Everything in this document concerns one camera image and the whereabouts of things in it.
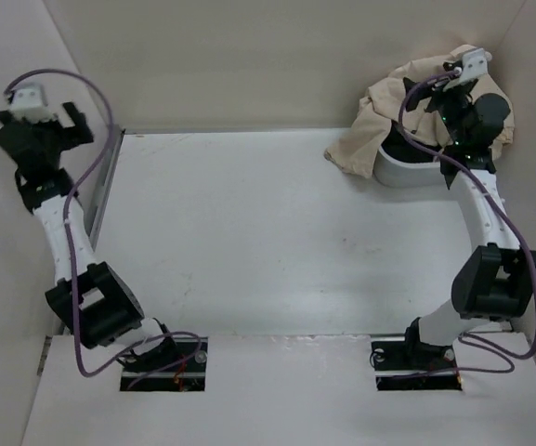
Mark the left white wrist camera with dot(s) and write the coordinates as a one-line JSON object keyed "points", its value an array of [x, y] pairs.
{"points": [[28, 102]]}

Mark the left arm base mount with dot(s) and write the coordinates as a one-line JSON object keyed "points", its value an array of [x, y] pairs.
{"points": [[188, 367]]}

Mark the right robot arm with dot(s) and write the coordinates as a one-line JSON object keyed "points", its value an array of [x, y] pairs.
{"points": [[498, 281]]}

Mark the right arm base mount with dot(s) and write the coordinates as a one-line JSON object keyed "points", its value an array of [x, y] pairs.
{"points": [[398, 367]]}

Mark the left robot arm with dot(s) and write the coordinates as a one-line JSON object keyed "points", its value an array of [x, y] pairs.
{"points": [[88, 296]]}

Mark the beige trousers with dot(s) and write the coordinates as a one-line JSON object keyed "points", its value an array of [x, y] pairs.
{"points": [[354, 152]]}

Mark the black garment in basket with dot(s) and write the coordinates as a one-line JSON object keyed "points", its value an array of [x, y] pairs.
{"points": [[396, 146]]}

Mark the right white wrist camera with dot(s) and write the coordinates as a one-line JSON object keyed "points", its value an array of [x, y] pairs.
{"points": [[472, 65]]}

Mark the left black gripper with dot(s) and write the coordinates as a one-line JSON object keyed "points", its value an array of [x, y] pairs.
{"points": [[83, 131]]}

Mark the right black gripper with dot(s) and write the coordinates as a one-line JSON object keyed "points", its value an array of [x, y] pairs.
{"points": [[421, 94]]}

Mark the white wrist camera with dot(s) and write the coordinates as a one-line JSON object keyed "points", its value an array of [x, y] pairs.
{"points": [[472, 65], [28, 102]]}

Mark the white laundry basket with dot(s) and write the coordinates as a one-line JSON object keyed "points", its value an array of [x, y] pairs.
{"points": [[393, 173]]}

